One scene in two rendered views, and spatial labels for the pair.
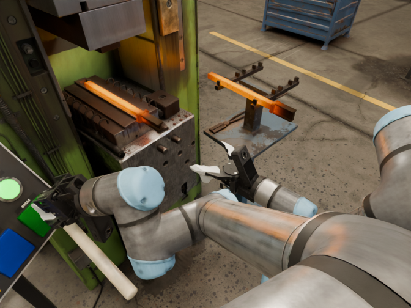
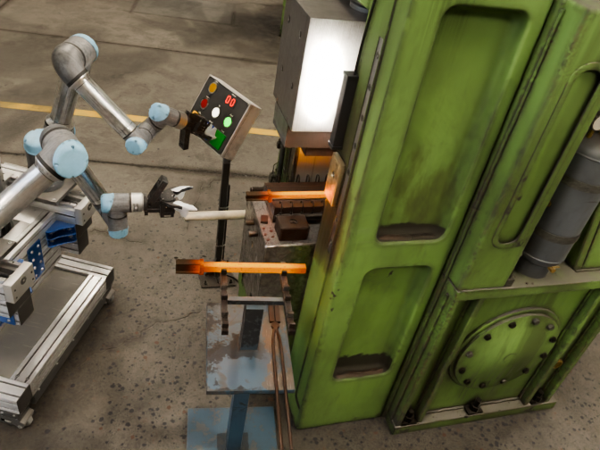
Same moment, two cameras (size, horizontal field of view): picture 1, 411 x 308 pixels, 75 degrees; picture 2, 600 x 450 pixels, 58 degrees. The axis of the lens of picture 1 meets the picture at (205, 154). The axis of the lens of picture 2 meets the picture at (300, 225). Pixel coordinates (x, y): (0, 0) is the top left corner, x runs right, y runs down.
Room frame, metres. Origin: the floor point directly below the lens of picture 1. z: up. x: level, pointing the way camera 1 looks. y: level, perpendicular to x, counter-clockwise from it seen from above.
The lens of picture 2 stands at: (1.80, -1.33, 2.26)
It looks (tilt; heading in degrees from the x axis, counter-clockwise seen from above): 37 degrees down; 118
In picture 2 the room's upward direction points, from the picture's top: 11 degrees clockwise
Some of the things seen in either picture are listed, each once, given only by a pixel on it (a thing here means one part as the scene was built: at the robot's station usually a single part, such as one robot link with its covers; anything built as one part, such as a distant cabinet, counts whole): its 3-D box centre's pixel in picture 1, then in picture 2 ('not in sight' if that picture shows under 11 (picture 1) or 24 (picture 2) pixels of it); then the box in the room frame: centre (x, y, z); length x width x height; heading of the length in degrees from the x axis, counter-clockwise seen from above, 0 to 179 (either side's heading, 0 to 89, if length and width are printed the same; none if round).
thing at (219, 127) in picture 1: (252, 109); (279, 369); (1.27, -0.26, 0.73); 0.60 x 0.04 x 0.01; 131
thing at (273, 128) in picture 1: (251, 128); (247, 345); (1.11, -0.24, 0.71); 0.40 x 0.30 x 0.02; 132
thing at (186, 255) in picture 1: (169, 257); not in sight; (0.77, 0.21, 0.01); 0.58 x 0.39 x 0.01; 139
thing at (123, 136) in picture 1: (105, 106); (315, 198); (0.94, 0.41, 0.96); 0.42 x 0.20 x 0.09; 49
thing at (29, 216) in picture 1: (40, 215); (218, 139); (0.38, 0.40, 1.01); 0.07 x 0.05 x 0.07; 164
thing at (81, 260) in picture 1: (82, 255); not in sight; (0.60, 0.57, 0.36); 0.09 x 0.07 x 0.12; 139
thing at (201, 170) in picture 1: (205, 175); (181, 193); (0.54, 0.00, 0.98); 0.09 x 0.03 x 0.06; 85
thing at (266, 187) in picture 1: (266, 191); (137, 203); (0.48, -0.17, 0.98); 0.08 x 0.05 x 0.08; 139
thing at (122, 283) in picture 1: (95, 253); (228, 214); (0.48, 0.40, 0.62); 0.44 x 0.05 x 0.05; 49
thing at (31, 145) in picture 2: not in sight; (41, 148); (-0.07, -0.20, 0.98); 0.13 x 0.12 x 0.14; 117
